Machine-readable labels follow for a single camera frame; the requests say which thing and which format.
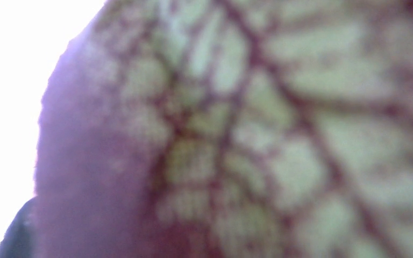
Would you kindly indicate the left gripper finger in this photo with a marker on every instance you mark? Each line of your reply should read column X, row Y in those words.
column 18, row 238

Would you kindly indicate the pale pink rose stem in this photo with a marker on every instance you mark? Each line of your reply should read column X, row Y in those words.
column 230, row 129

